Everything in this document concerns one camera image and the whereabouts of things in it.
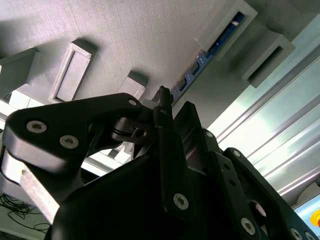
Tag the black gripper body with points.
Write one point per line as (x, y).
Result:
(112, 212)

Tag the blue RAM stick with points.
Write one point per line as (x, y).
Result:
(192, 70)

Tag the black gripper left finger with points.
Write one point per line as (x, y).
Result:
(75, 117)

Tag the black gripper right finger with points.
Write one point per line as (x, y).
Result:
(225, 175)

